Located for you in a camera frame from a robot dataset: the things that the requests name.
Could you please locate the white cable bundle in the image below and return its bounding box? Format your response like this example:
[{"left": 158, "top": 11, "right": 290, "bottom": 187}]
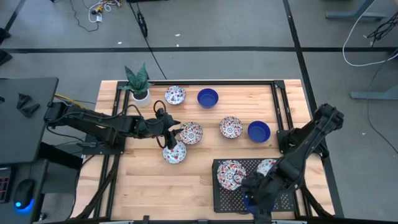
[{"left": 88, "top": 0, "right": 122, "bottom": 23}]

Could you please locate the large orange-flower ceramic bowl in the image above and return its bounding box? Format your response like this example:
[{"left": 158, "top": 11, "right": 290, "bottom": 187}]
[{"left": 216, "top": 159, "right": 248, "bottom": 191}]

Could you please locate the black cable bundle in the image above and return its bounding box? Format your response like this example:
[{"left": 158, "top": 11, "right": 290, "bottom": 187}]
[{"left": 366, "top": 11, "right": 398, "bottom": 47}]

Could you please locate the grey desk foot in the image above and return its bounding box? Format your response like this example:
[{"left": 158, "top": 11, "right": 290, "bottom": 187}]
[{"left": 325, "top": 0, "right": 388, "bottom": 22}]

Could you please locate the small blue plastic bowl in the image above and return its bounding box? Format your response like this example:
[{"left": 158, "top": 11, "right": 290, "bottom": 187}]
[
  {"left": 247, "top": 120, "right": 271, "bottom": 144},
  {"left": 197, "top": 88, "right": 220, "bottom": 109}
]

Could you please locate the small red-flower ceramic bowl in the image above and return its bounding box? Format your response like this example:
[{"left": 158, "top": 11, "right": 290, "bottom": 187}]
[
  {"left": 164, "top": 85, "right": 187, "bottom": 106},
  {"left": 162, "top": 140, "right": 188, "bottom": 165}
]

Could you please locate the small orange-flower ceramic bowl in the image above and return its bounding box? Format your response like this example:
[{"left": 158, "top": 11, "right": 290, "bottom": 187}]
[
  {"left": 219, "top": 116, "right": 244, "bottom": 139},
  {"left": 179, "top": 121, "right": 204, "bottom": 146}
]

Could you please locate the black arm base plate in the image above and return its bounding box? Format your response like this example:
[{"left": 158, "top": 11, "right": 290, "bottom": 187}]
[
  {"left": 81, "top": 133, "right": 126, "bottom": 156},
  {"left": 275, "top": 129, "right": 329, "bottom": 156}
]

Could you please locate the black computer mouse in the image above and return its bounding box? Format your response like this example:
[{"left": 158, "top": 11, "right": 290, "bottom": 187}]
[{"left": 12, "top": 179, "right": 35, "bottom": 214}]

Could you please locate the white plant pot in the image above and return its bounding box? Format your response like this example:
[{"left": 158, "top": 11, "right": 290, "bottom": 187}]
[{"left": 131, "top": 89, "right": 152, "bottom": 108}]

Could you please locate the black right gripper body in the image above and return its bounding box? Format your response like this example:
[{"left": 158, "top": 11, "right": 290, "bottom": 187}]
[{"left": 241, "top": 171, "right": 279, "bottom": 218}]

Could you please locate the large red-flower ceramic bowl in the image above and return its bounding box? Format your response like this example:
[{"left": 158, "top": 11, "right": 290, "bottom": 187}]
[{"left": 256, "top": 158, "right": 277, "bottom": 177}]

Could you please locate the backlit keyboard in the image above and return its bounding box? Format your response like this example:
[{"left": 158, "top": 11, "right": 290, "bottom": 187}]
[{"left": 0, "top": 166, "right": 12, "bottom": 205}]

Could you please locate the black side table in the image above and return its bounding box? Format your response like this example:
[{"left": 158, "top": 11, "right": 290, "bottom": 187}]
[{"left": 0, "top": 77, "right": 59, "bottom": 165}]

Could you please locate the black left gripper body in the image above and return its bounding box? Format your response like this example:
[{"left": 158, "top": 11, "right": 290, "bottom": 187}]
[{"left": 139, "top": 108, "right": 177, "bottom": 150}]

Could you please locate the yellow cable bundle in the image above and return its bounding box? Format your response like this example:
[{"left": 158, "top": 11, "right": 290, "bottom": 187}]
[{"left": 54, "top": 93, "right": 94, "bottom": 113}]

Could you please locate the black triangular part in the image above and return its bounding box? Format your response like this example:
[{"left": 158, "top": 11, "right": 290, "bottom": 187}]
[
  {"left": 16, "top": 92, "right": 33, "bottom": 110},
  {"left": 20, "top": 103, "right": 40, "bottom": 118}
]

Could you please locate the black perforated metal rack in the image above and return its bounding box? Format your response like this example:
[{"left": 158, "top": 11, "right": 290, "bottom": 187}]
[{"left": 211, "top": 157, "right": 297, "bottom": 214}]

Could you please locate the black cable with ferrite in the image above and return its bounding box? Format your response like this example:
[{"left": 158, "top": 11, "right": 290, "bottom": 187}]
[{"left": 127, "top": 0, "right": 168, "bottom": 80}]

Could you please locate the white floor cable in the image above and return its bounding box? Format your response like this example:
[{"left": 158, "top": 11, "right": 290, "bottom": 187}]
[{"left": 341, "top": 0, "right": 398, "bottom": 68}]

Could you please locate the dark grey desk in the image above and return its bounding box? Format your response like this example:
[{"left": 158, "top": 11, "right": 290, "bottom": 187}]
[{"left": 0, "top": 157, "right": 50, "bottom": 224}]

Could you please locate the green snake plant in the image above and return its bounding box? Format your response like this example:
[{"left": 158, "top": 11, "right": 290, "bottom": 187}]
[{"left": 118, "top": 63, "right": 155, "bottom": 94}]

